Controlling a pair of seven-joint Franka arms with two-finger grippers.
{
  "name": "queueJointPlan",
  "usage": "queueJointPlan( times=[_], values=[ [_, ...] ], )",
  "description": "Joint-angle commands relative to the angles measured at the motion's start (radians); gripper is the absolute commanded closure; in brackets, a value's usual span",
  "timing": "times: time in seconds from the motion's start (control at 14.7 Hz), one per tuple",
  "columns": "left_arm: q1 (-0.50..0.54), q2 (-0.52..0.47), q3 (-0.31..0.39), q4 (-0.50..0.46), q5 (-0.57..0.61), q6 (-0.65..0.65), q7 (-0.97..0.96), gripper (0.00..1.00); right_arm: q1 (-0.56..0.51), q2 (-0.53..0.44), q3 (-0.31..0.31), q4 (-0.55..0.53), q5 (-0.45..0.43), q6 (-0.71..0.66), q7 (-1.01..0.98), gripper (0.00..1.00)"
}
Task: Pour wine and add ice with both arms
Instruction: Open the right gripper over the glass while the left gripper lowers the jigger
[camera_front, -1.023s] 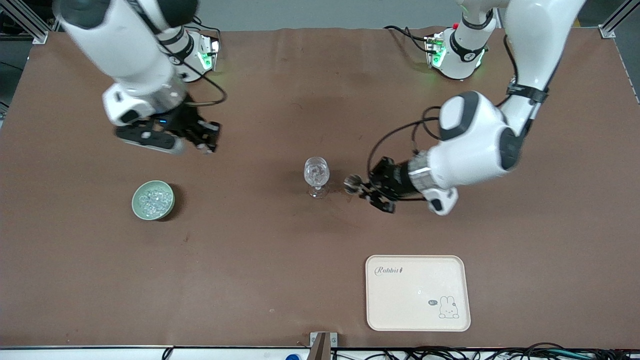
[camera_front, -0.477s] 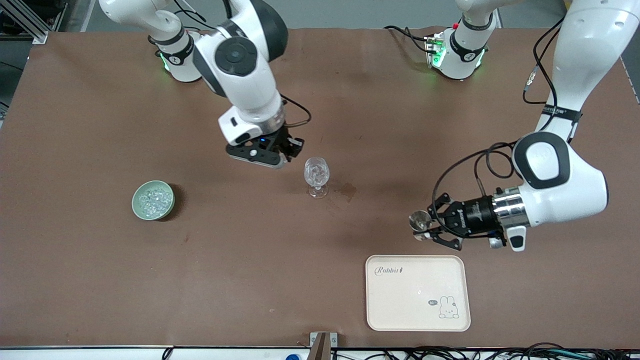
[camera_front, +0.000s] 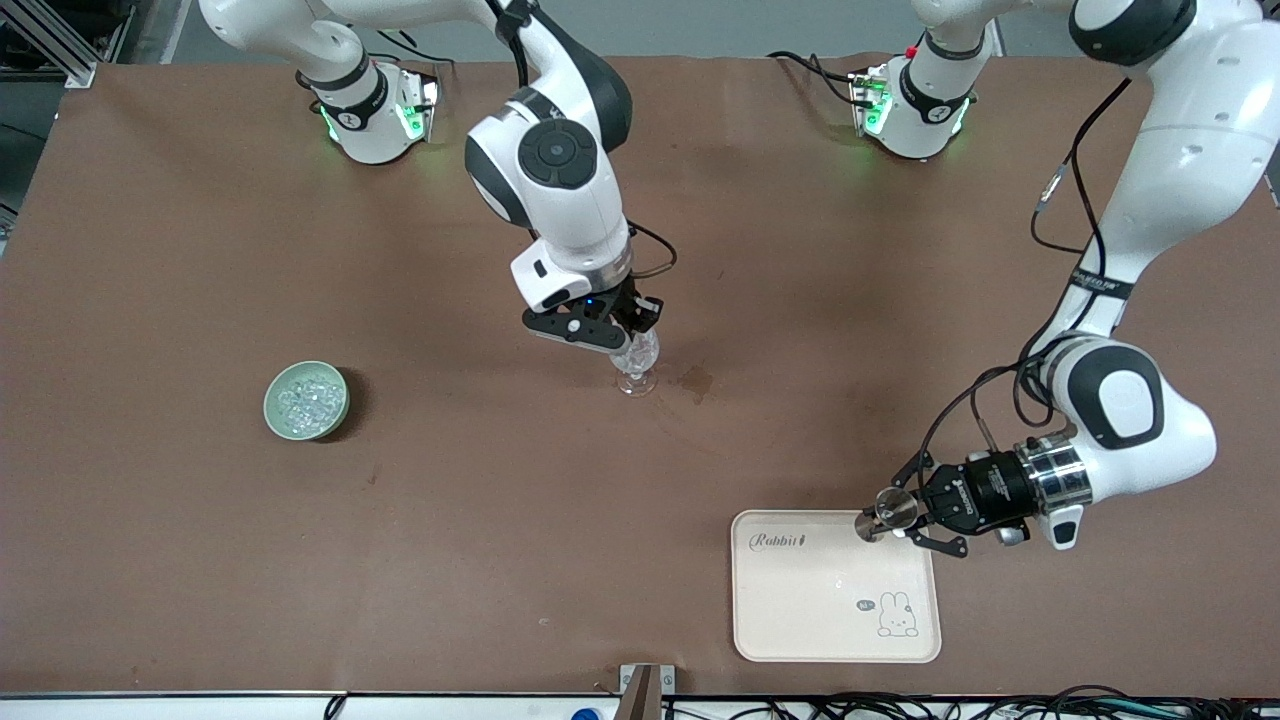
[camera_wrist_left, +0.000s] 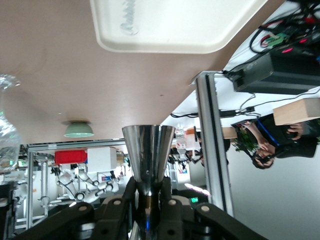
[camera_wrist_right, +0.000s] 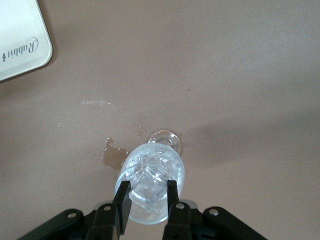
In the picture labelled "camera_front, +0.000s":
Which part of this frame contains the clear cut wine glass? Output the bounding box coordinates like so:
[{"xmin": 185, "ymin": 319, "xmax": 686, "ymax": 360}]
[{"xmin": 610, "ymin": 330, "xmax": 661, "ymax": 399}]

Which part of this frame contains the brown table mat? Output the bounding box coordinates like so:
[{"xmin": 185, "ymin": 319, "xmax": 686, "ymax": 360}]
[{"xmin": 0, "ymin": 52, "xmax": 1280, "ymax": 699}]

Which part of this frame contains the pile of clear ice cubes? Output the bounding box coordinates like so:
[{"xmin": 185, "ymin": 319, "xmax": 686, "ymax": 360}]
[{"xmin": 275, "ymin": 368, "xmax": 346, "ymax": 433}]

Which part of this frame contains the green ceramic bowl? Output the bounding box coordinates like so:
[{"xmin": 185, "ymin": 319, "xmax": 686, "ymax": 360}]
[{"xmin": 263, "ymin": 360, "xmax": 352, "ymax": 442}]

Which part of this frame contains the silver metal jigger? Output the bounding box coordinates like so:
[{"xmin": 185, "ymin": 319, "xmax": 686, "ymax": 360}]
[{"xmin": 853, "ymin": 487, "xmax": 919, "ymax": 544}]

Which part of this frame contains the left arm base black cable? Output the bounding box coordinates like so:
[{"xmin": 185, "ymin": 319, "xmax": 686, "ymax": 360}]
[{"xmin": 768, "ymin": 50, "xmax": 861, "ymax": 106}]

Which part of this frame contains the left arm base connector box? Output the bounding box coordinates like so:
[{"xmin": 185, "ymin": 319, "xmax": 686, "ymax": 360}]
[{"xmin": 848, "ymin": 65, "xmax": 893, "ymax": 136}]

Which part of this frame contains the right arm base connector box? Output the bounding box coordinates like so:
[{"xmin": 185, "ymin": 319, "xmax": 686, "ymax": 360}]
[{"xmin": 395, "ymin": 75, "xmax": 441, "ymax": 143}]

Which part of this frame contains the cream rabbit print tray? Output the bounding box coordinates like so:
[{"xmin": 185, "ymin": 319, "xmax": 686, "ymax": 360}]
[{"xmin": 730, "ymin": 509, "xmax": 943, "ymax": 665}]

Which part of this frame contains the metal table edge bracket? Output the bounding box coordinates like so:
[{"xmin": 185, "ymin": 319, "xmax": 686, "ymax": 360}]
[{"xmin": 619, "ymin": 663, "xmax": 677, "ymax": 720}]

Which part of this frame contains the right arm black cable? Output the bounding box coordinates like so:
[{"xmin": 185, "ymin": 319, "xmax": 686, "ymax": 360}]
[{"xmin": 625, "ymin": 220, "xmax": 679, "ymax": 281}]

